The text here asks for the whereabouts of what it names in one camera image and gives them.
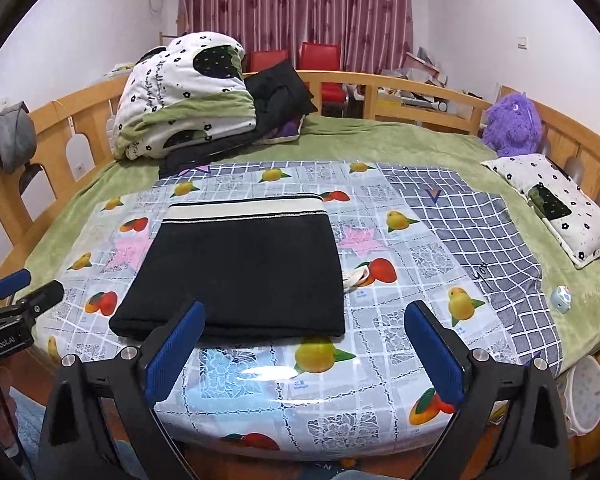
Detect fruit print plastic tablecloth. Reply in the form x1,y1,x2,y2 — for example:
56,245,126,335
45,160,521,462

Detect folded white green quilt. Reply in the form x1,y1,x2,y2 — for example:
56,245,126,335
112,31,258,161

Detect white dotted plastic basin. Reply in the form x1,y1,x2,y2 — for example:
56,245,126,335
562,355,600,436

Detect grey garment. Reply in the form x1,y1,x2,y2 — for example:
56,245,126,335
0,101,37,173

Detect red chair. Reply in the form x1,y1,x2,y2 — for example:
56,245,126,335
247,50,290,73
299,42,348,118

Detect black pants with white waistband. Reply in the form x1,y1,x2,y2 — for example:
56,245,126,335
109,192,370,339

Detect purple plush toy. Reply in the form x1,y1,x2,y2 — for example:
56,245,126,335
481,91,545,158

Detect grey plaid cloth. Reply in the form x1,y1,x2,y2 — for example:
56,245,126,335
377,162,566,376

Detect red patterned curtain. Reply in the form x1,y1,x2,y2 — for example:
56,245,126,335
177,0,415,75

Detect pile of black clothes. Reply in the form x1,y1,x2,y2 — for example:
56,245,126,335
165,59,317,173

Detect wooden bed frame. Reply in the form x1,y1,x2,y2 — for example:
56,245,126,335
0,70,600,471

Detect pile of papers and boxes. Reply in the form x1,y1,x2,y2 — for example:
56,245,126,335
367,47,483,113

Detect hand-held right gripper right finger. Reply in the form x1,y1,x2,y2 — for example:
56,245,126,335
404,300,571,480

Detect small white blue toy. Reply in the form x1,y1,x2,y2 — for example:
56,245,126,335
551,285,573,314

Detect green bed sheet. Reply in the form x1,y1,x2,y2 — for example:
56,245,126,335
22,115,600,376

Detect purple white cloth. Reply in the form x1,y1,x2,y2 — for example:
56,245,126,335
265,115,306,143

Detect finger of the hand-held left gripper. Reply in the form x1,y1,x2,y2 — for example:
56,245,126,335
10,280,65,318
0,268,32,308

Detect white flower print pillow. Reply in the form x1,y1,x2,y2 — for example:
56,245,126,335
481,154,600,268

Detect person's leg in jeans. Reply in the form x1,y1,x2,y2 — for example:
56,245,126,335
0,387,151,480

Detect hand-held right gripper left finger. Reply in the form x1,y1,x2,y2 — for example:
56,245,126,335
37,301,207,480

